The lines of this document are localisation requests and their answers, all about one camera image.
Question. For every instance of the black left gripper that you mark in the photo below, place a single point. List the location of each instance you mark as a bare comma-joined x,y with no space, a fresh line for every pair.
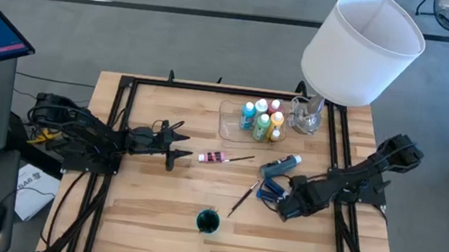
150,141

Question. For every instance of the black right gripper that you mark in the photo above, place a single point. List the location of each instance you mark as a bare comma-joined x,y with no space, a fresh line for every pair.
301,198

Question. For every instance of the dark grey paint bottle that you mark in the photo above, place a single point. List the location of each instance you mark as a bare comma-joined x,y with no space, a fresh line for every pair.
279,166

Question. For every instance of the small pink paint bottle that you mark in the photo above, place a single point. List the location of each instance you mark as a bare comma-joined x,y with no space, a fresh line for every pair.
212,157

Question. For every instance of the clear plastic bin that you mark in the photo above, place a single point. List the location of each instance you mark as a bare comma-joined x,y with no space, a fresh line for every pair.
228,132

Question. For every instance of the small ochre paint bottle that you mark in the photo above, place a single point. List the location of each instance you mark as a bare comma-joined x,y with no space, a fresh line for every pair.
275,135

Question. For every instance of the green paint bottle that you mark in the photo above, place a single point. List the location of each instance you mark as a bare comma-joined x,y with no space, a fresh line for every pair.
261,128

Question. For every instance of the yellow paint bottle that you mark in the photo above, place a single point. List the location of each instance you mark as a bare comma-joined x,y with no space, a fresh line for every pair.
276,121

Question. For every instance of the turquoise paint bottle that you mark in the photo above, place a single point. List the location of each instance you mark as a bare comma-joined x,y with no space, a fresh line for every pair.
247,116

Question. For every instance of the teal plastic cup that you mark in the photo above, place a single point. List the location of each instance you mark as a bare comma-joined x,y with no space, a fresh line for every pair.
199,224

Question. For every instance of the red paint bottle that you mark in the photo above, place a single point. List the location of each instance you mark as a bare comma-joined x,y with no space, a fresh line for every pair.
274,106

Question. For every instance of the white paint bottle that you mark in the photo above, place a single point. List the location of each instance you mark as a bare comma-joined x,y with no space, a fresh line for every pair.
260,106

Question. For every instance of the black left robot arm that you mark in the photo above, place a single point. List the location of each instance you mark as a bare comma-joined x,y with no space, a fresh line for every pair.
80,126

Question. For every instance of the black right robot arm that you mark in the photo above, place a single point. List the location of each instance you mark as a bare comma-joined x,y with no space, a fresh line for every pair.
372,172

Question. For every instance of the white paper booklet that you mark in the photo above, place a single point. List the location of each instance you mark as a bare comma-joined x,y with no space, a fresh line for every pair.
34,193

